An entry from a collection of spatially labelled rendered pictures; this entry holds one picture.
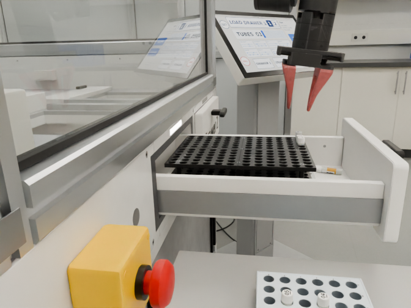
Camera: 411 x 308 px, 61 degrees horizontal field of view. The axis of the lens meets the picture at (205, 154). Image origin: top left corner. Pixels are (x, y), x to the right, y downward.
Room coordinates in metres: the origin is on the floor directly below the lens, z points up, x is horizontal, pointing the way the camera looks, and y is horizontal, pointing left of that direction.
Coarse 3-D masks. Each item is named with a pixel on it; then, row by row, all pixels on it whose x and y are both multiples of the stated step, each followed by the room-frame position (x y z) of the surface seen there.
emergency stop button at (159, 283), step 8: (160, 264) 0.25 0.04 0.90; (168, 264) 0.26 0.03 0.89; (152, 272) 0.24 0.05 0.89; (160, 272) 0.24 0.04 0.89; (168, 272) 0.25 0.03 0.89; (144, 280) 0.25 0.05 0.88; (152, 280) 0.24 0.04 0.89; (160, 280) 0.24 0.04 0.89; (168, 280) 0.24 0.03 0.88; (144, 288) 0.24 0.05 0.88; (152, 288) 0.24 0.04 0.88; (160, 288) 0.24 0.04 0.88; (168, 288) 0.24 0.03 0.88; (152, 296) 0.23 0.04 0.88; (160, 296) 0.23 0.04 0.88; (168, 296) 0.24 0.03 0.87; (152, 304) 0.23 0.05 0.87; (160, 304) 0.23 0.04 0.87; (168, 304) 0.24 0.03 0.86
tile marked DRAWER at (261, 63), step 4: (256, 60) 1.33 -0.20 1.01; (260, 60) 1.35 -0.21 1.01; (264, 60) 1.36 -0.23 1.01; (268, 60) 1.37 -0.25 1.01; (256, 64) 1.32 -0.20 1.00; (260, 64) 1.33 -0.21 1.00; (264, 64) 1.34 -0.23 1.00; (268, 64) 1.36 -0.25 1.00; (272, 64) 1.37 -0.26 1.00; (260, 68) 1.31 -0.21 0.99
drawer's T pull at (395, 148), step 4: (384, 140) 0.56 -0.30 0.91; (388, 140) 0.56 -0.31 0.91; (388, 144) 0.54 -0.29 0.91; (392, 144) 0.53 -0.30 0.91; (392, 148) 0.52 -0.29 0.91; (396, 148) 0.51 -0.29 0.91; (400, 148) 0.51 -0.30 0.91; (396, 152) 0.50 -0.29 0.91; (400, 152) 0.50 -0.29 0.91; (400, 156) 0.49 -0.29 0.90
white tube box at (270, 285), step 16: (272, 272) 0.37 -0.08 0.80; (256, 288) 0.34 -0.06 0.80; (272, 288) 0.35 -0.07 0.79; (288, 288) 0.34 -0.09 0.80; (304, 288) 0.34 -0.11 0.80; (320, 288) 0.34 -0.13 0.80; (336, 288) 0.34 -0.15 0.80; (352, 288) 0.34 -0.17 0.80; (256, 304) 0.32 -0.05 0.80; (272, 304) 0.31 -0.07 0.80; (304, 304) 0.32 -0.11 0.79; (336, 304) 0.32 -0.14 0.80; (352, 304) 0.31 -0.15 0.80; (368, 304) 0.31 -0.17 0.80
